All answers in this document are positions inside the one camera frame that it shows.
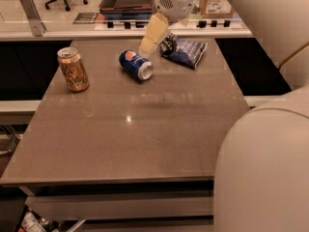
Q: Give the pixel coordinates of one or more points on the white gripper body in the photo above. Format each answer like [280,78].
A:
[176,4]

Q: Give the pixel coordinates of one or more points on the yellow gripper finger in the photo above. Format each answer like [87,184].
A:
[156,31]

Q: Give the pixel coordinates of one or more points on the blue pepsi can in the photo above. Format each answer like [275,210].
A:
[136,65]

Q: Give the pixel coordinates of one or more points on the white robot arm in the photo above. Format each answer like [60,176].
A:
[261,181]

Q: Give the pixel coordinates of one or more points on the gold soda can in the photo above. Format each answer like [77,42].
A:
[73,70]

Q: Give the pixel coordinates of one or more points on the cardboard box with label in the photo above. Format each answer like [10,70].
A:
[216,9]

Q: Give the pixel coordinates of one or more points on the blue chip bag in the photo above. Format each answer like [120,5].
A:
[181,51]

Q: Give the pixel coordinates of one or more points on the left metal glass bracket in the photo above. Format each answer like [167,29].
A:
[35,22]

